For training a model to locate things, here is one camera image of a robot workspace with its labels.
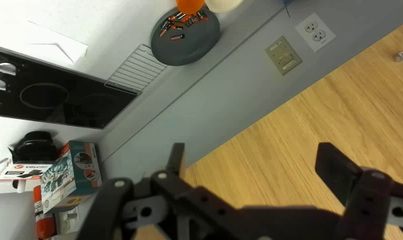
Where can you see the orange plastic cup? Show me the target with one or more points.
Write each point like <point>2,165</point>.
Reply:
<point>190,6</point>

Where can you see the teal product carton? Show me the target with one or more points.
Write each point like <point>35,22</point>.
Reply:
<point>77,174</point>

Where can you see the red canister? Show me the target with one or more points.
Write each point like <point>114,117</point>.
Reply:
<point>43,222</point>

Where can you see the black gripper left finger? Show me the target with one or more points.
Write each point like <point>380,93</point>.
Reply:
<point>177,155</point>

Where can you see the dark grey round plate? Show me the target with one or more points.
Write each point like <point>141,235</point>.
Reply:
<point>189,49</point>

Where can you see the white red flat carton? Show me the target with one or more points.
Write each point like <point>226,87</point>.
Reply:
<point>19,171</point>

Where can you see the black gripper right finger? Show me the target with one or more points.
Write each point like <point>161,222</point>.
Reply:
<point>340,165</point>

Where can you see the cream plastic bowl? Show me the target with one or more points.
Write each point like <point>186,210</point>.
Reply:
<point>223,3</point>

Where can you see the white wall power outlet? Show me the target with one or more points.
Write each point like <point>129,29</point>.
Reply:
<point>316,33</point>

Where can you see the black glass cooktop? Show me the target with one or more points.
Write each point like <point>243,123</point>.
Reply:
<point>55,98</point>

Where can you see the beige wall switch plate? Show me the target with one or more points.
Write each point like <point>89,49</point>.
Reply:
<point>284,55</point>

